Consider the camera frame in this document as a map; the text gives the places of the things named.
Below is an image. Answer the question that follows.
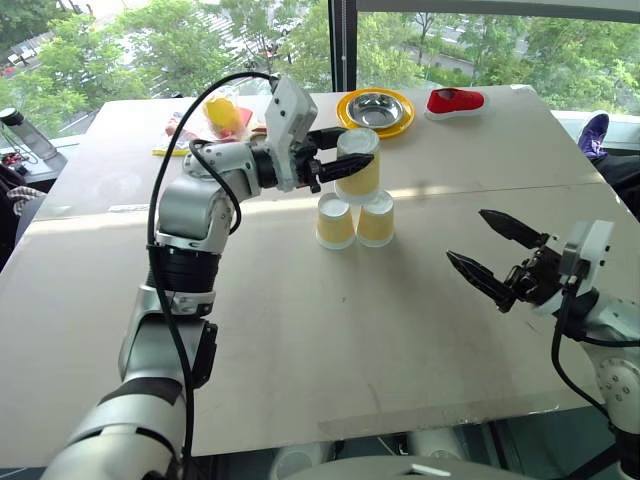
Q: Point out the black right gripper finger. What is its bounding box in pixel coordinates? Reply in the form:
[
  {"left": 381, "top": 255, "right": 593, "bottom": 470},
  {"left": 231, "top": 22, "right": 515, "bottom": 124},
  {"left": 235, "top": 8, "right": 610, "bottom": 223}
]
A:
[
  {"left": 478, "top": 208, "right": 552, "bottom": 250},
  {"left": 445, "top": 250, "right": 517, "bottom": 314}
]

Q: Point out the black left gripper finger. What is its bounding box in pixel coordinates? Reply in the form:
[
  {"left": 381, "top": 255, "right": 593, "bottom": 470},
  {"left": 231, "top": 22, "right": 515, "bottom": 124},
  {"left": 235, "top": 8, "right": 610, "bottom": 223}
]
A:
[
  {"left": 319, "top": 153, "right": 376, "bottom": 184},
  {"left": 308, "top": 127, "right": 348, "bottom": 152}
]

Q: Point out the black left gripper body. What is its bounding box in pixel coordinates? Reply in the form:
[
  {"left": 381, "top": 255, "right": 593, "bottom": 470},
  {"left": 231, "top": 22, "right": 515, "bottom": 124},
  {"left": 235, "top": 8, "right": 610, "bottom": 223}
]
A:
[{"left": 292, "top": 135, "right": 326, "bottom": 195}]

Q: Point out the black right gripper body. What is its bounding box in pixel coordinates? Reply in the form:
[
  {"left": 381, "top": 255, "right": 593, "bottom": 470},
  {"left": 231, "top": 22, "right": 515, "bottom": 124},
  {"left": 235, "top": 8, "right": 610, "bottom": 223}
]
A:
[{"left": 503, "top": 244, "right": 565, "bottom": 305}]

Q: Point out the yellow white paper cup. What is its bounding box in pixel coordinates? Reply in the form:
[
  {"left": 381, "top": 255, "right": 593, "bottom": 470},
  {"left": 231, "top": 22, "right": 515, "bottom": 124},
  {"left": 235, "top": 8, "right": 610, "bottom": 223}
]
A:
[
  {"left": 333, "top": 127, "right": 383, "bottom": 206},
  {"left": 355, "top": 189, "right": 396, "bottom": 249},
  {"left": 315, "top": 192, "right": 358, "bottom": 251}
]

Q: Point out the steel bowl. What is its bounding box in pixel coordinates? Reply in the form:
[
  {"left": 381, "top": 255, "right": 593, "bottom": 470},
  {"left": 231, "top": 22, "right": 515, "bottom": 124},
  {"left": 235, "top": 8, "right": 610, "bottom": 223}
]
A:
[{"left": 346, "top": 92, "right": 404, "bottom": 128}]

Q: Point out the yellow round plate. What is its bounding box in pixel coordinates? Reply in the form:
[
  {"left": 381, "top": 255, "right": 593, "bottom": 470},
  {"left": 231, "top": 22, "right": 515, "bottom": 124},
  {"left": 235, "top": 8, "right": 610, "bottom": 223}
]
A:
[{"left": 335, "top": 87, "right": 417, "bottom": 139}]

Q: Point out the yellow item in plastic bag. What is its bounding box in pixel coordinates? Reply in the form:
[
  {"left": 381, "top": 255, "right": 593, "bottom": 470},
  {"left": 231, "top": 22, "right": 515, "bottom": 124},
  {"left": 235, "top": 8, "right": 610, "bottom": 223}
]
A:
[{"left": 201, "top": 85, "right": 249, "bottom": 142}]

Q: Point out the dark trouser leg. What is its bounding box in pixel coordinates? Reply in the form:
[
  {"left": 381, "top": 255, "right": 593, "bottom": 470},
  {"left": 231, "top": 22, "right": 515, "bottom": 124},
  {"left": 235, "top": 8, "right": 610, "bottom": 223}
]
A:
[{"left": 593, "top": 153, "right": 640, "bottom": 224}]

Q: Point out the purple shoe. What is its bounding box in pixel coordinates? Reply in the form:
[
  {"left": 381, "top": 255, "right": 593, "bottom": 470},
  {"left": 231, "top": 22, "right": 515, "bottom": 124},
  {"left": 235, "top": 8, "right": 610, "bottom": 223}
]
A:
[{"left": 576, "top": 112, "right": 611, "bottom": 161}]

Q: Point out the red white shoe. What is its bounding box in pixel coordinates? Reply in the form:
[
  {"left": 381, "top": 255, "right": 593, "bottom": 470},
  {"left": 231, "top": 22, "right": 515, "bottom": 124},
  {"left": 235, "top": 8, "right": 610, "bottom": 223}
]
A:
[{"left": 424, "top": 87, "right": 488, "bottom": 122}]

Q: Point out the red white snack packet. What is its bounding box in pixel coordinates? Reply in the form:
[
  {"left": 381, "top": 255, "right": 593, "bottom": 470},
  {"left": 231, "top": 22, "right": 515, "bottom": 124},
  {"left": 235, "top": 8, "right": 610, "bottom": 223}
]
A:
[{"left": 163, "top": 110, "right": 202, "bottom": 151}]

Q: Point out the white rounded shape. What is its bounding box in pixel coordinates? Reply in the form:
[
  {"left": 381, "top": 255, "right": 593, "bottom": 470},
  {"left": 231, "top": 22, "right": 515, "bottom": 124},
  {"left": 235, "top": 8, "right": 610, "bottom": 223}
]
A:
[
  {"left": 406, "top": 428, "right": 470, "bottom": 462},
  {"left": 271, "top": 441, "right": 332, "bottom": 480}
]

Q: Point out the grey robot torso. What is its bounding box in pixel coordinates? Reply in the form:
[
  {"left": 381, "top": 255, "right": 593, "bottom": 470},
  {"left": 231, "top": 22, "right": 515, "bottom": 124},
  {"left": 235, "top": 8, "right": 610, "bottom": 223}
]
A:
[{"left": 283, "top": 453, "right": 507, "bottom": 480}]

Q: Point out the clear water bottle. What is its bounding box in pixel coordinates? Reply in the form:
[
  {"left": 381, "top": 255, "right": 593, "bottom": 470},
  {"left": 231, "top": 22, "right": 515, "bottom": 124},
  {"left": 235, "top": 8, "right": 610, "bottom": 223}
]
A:
[{"left": 0, "top": 106, "right": 57, "bottom": 162}]

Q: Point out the white patterned cloth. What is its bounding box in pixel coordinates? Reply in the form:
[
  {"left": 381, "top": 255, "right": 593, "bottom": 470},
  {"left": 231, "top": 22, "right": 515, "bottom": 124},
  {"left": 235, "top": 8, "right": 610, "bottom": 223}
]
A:
[{"left": 5, "top": 184, "right": 47, "bottom": 217}]

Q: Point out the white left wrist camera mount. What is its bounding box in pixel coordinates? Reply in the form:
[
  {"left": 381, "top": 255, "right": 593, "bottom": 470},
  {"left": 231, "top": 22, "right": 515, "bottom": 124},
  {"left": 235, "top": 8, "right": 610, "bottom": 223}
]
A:
[{"left": 263, "top": 76, "right": 319, "bottom": 194}]

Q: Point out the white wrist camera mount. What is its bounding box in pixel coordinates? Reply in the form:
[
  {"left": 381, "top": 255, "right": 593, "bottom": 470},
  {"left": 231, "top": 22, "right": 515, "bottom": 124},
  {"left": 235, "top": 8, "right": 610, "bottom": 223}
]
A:
[
  {"left": 263, "top": 76, "right": 319, "bottom": 194},
  {"left": 531, "top": 219, "right": 615, "bottom": 317}
]

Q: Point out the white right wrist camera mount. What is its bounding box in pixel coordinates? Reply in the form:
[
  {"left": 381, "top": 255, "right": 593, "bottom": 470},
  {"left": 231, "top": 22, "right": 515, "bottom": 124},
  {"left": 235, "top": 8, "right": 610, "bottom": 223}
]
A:
[{"left": 531, "top": 219, "right": 615, "bottom": 317}]

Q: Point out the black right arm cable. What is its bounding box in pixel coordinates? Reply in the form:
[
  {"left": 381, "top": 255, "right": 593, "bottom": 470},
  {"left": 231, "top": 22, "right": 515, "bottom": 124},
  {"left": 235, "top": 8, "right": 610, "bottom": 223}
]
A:
[{"left": 550, "top": 269, "right": 640, "bottom": 426}]

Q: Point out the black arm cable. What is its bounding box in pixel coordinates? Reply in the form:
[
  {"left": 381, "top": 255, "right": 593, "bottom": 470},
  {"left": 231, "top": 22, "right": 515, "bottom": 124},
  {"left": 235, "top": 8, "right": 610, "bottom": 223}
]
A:
[
  {"left": 146, "top": 71, "right": 280, "bottom": 459},
  {"left": 550, "top": 269, "right": 640, "bottom": 426}
]

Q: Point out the dark window frame post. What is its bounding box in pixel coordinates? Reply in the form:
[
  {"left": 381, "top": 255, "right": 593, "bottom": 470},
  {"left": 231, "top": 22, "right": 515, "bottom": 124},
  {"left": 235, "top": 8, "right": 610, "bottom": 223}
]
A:
[{"left": 327, "top": 0, "right": 359, "bottom": 94}]

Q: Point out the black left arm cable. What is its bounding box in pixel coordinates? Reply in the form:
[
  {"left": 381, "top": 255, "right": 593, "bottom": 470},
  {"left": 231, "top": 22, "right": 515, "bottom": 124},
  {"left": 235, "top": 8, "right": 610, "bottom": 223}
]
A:
[{"left": 146, "top": 71, "right": 280, "bottom": 459}]

